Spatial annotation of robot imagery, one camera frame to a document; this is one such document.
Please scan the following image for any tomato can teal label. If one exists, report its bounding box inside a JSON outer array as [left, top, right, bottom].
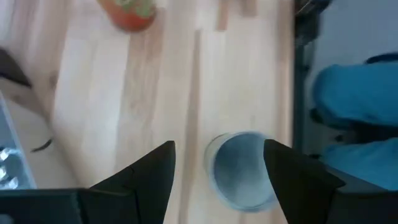
[[204, 131, 279, 213]]

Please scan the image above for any green beans can orange label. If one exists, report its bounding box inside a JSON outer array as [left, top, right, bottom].
[[98, 0, 157, 33]]

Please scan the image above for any person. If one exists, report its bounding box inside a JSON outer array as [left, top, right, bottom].
[[309, 52, 398, 191]]

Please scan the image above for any chrome object with black end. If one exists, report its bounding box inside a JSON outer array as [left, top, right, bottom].
[[0, 47, 38, 190]]

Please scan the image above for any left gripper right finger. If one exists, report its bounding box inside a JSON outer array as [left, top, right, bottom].
[[263, 139, 346, 224]]

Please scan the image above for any black table edge frame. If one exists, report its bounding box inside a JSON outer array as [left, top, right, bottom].
[[293, 0, 330, 154]]

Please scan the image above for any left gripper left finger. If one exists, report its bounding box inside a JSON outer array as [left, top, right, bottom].
[[79, 140, 177, 224]]

